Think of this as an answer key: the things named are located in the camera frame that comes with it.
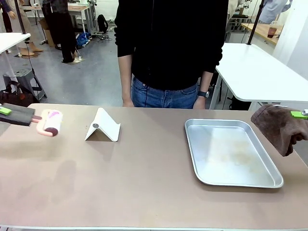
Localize black metal pole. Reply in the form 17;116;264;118
13;0;26;35
247;0;265;46

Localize cardboard box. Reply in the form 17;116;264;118
38;18;56;48

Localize blue jeans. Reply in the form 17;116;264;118
130;75;199;109

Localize blue plastic bag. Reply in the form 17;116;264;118
76;32;91;48

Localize black backpack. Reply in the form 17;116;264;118
97;14;109;34

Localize person left forearm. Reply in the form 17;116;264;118
198;70;214;93

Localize bystander in black trousers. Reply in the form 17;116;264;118
42;0;79;64

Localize white folded stand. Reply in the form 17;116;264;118
84;107;121;142

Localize person right forearm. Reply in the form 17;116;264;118
118;56;133;99

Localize wooden workbench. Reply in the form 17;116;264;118
241;23;284;46

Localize pink lint roller black handle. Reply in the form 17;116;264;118
0;103;64;138

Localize silver metal tray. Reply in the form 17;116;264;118
184;118;284;189

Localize person right hand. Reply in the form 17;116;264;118
122;95;135;108

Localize white small table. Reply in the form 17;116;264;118
0;32;32;77

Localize wooden desk white legs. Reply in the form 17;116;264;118
23;2;93;33

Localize dark brown bag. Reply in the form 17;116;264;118
0;81;39;108

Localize brown cloth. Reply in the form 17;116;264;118
250;103;308;158

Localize plastic cup dark drink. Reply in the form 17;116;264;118
267;20;279;39

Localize black sweater torso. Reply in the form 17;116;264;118
114;0;229;91

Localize bystander in beige clothes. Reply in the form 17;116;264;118
0;0;45;57

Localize grey metal stool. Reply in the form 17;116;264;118
2;67;48;101

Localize person left hand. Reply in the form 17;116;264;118
192;95;206;110

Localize bystander in blue shirt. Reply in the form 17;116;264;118
259;0;291;25

